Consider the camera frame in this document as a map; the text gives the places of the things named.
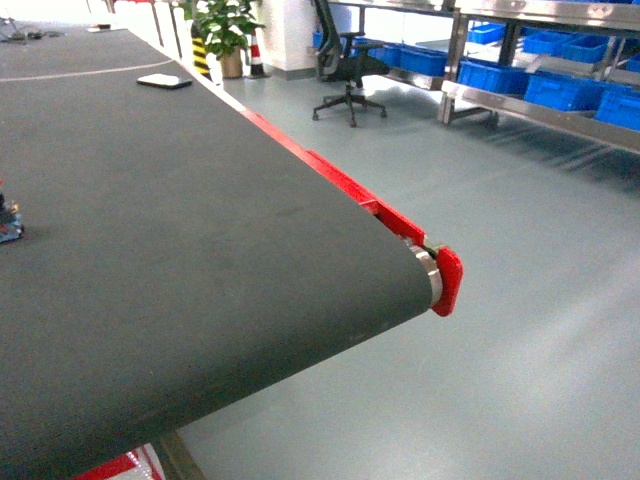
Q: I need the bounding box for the green potted plant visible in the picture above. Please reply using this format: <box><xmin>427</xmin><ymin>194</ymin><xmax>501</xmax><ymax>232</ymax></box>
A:
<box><xmin>180</xmin><ymin>0</ymin><xmax>263</xmax><ymax>79</ymax></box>

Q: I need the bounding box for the steel roller shelf rack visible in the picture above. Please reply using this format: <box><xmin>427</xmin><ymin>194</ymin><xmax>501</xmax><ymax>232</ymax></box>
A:
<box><xmin>343</xmin><ymin>1</ymin><xmax>639</xmax><ymax>154</ymax></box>

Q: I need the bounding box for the black flat tablet device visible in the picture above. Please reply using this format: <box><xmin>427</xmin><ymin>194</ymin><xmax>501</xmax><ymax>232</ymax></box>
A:
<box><xmin>136</xmin><ymin>73</ymin><xmax>193</xmax><ymax>90</ymax></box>

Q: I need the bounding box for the red mushroom push button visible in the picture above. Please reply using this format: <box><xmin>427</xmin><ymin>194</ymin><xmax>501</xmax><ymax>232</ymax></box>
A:
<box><xmin>1</xmin><ymin>194</ymin><xmax>25</xmax><ymax>243</ymax></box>

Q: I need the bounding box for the black office chair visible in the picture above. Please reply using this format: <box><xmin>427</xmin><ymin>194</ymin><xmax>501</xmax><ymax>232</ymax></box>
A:
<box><xmin>311</xmin><ymin>0</ymin><xmax>391</xmax><ymax>128</ymax></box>

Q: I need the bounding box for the red conveyor side rail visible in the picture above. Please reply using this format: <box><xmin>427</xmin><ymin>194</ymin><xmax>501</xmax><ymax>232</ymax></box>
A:
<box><xmin>127</xmin><ymin>27</ymin><xmax>464</xmax><ymax>318</ymax></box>

